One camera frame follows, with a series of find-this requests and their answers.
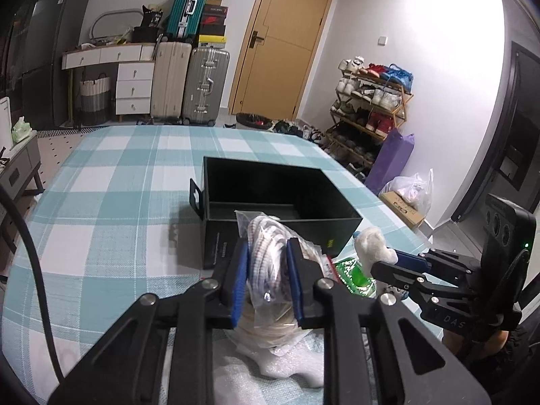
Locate white appliance on cabinet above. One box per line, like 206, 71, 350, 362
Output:
0, 97, 13, 151

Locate grey side cabinet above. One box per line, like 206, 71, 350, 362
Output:
1, 131, 45, 202

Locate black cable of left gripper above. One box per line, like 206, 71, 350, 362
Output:
0, 185, 67, 382

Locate beige suitcase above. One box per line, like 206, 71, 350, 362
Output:
150, 42, 192, 120

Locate white fluffy soft object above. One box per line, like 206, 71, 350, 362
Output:
354, 226, 398, 278

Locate white drawer desk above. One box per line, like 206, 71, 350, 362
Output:
62, 43, 155, 117

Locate oval mirror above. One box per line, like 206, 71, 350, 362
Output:
89, 8, 143, 44

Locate dark grey refrigerator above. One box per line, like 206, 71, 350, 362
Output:
22, 0, 89, 131

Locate stacked shoe boxes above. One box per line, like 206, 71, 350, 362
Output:
198, 0, 229, 49

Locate bagged white rope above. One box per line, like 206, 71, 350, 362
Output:
234, 210, 334, 347

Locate light green tissue pack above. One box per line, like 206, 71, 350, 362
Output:
11, 116, 33, 144

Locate black bag on desk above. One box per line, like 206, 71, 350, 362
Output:
132, 5, 163, 43

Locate wooden shoe rack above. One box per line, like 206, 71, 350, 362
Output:
319, 56, 414, 180

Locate wooden door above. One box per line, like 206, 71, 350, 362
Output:
229, 0, 332, 120

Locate white foam sheet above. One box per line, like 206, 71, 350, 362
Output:
212, 330, 324, 391

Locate white plastic bag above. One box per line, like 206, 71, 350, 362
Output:
379, 168, 434, 216

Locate silver suitcase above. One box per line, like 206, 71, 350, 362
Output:
181, 48, 230, 126

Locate green and white packet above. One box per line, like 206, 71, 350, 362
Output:
334, 257, 376, 298

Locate striped laundry basket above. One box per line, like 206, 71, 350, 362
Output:
80, 72, 111, 126

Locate teal suitcase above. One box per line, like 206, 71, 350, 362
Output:
165, 0, 206, 40

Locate teal checkered tablecloth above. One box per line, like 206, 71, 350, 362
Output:
2, 125, 424, 404

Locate purple bag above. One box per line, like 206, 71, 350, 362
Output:
364, 129, 414, 195

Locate black storage box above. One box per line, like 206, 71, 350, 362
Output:
189, 156, 362, 270

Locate cardboard box on floor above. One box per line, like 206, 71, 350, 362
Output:
379, 191, 425, 230

